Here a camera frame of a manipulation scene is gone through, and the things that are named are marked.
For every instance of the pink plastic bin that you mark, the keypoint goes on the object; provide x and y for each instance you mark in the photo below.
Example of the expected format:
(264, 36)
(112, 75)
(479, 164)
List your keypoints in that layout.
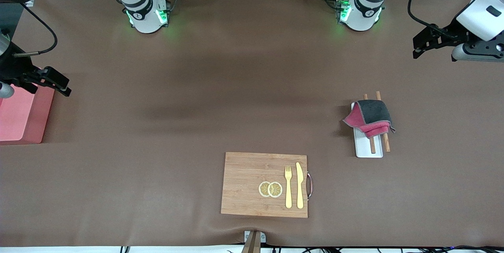
(19, 115)

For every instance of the metal table bracket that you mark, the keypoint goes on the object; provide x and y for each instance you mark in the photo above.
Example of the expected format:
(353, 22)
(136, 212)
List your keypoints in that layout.
(254, 241)

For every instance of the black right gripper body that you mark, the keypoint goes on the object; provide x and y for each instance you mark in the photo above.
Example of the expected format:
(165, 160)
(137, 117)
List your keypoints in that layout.
(15, 69)

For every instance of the white chopstick tray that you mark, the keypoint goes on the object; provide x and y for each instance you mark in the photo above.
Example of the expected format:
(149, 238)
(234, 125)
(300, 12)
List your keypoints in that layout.
(364, 146)

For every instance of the yellow fork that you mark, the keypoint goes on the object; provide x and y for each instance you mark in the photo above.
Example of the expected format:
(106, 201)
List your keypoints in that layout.
(288, 190)

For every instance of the yellow knife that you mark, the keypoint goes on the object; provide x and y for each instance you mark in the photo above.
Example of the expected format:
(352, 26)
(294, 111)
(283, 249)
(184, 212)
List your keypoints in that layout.
(300, 190)

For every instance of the red and grey cloth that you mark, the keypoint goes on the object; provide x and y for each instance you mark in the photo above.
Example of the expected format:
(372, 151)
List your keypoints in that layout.
(372, 115)

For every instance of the wooden cutting board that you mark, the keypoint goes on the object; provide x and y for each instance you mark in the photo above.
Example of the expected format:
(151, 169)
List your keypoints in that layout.
(248, 182)

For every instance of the lemon slice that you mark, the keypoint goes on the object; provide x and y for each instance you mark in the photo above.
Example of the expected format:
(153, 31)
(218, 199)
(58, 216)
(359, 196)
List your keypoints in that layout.
(264, 189)
(275, 189)

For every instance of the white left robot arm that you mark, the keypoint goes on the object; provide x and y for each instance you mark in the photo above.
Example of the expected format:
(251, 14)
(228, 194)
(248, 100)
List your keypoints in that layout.
(360, 12)

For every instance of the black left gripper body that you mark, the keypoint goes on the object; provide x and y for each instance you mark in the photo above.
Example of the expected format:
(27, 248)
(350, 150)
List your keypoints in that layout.
(455, 31)

